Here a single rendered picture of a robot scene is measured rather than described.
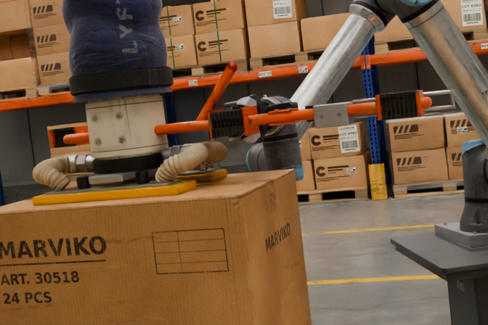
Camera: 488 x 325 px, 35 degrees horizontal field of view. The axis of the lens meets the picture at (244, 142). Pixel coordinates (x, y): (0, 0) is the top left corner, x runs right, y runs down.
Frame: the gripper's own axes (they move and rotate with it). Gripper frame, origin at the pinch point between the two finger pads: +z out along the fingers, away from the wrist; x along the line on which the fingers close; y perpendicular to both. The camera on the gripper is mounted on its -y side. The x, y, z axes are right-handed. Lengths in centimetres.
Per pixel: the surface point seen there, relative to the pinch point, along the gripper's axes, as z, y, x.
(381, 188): -695, 83, -110
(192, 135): -815, 348, -34
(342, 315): -262, 44, -121
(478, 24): -717, -36, 56
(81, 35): 10.1, 30.1, 21.8
